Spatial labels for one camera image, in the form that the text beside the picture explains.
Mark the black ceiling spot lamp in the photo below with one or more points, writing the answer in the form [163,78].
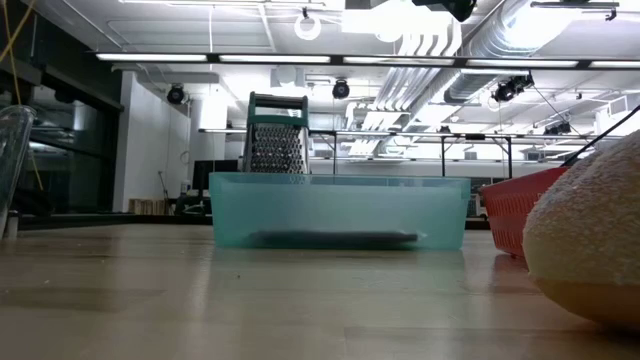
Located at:
[510,89]

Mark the silver ventilation duct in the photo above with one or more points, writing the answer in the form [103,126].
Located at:
[470,85]

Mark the black metal frame rack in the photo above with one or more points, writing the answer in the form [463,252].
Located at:
[442,155]

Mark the dark computer monitor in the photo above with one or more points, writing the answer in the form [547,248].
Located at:
[220,170]

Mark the black round ceiling lamp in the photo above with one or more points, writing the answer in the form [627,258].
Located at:
[341,89]
[175,94]

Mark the teal metal box grater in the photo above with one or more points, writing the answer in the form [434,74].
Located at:
[277,145]

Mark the red food packet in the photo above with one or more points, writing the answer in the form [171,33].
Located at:
[335,239]

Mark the oval sprinkled bread roll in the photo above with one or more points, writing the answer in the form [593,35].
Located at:
[590,240]

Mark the red plastic slotted basket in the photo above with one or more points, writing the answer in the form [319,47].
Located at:
[510,215]

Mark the clear plastic tray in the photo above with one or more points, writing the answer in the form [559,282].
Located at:
[12,150]

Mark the long linear ceiling light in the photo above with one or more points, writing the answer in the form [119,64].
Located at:
[275,58]

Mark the teal translucent plastic bin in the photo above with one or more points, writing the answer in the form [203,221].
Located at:
[340,205]

